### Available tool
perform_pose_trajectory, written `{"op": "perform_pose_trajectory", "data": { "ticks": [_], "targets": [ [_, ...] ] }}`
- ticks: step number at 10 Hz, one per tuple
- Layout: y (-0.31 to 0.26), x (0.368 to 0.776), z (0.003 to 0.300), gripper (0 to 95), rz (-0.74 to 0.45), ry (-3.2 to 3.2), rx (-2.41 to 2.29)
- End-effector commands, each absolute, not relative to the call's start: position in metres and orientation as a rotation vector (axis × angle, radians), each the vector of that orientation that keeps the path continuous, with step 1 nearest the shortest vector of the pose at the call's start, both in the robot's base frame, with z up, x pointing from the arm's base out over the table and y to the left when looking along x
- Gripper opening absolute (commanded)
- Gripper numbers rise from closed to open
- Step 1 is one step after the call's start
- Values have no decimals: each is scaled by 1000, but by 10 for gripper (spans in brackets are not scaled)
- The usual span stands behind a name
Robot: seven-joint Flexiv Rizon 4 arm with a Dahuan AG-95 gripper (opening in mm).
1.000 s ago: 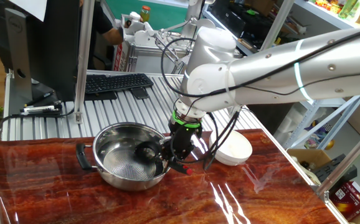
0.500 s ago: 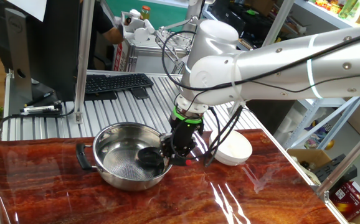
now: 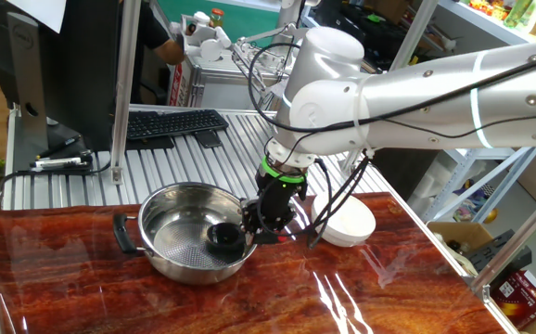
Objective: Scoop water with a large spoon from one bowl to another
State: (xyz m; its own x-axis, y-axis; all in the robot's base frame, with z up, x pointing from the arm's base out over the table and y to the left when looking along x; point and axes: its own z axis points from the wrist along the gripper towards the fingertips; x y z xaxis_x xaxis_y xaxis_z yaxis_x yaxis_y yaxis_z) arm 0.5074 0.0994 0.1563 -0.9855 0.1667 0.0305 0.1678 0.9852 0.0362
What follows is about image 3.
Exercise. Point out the black pen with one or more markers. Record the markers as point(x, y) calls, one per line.
point(59, 147)

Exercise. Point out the person in black shirt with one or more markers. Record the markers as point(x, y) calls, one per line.
point(149, 28)

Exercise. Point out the colourful toy pile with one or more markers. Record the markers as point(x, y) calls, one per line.
point(474, 204)

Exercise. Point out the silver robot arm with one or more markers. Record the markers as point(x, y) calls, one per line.
point(435, 106)

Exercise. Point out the white ceramic bowl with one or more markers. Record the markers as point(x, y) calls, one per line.
point(349, 222)

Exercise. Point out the brown cardboard box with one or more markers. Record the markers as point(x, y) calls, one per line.
point(453, 229)

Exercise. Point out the black keyboard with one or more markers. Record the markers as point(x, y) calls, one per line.
point(175, 123)

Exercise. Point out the white paper note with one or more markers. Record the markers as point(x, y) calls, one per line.
point(41, 11)

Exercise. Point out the black plastic crate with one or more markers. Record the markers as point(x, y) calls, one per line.
point(379, 32)

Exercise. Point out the black flat pad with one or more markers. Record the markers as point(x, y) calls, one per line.
point(152, 144)

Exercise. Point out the green bottles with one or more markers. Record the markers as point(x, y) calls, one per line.
point(520, 11)

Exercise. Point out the black computer monitor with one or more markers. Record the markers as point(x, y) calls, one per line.
point(73, 83)

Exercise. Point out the black plastic case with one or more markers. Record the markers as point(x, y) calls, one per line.
point(495, 253)

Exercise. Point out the white metal shelving rack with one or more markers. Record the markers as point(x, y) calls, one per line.
point(490, 23)

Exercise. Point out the black white handheld tool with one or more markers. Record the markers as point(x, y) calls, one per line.
point(59, 162)

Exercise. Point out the black smartphone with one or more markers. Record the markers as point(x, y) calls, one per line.
point(208, 138)

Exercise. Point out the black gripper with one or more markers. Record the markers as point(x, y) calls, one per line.
point(277, 201)

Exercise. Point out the red printed carton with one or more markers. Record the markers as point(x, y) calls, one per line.
point(520, 301)

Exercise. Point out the aluminium equipment case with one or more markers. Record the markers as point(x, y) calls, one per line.
point(221, 93)

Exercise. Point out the operator bare forearm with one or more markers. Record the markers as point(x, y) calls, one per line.
point(170, 51)

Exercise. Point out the wood grain table mat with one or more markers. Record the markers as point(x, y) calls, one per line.
point(249, 301)

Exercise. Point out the glass jar orange lid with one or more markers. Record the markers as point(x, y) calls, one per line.
point(217, 18)

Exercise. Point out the white haptic control device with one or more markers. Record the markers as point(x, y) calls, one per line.
point(203, 42)

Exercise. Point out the black plastic ladle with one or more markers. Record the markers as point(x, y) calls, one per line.
point(225, 239)

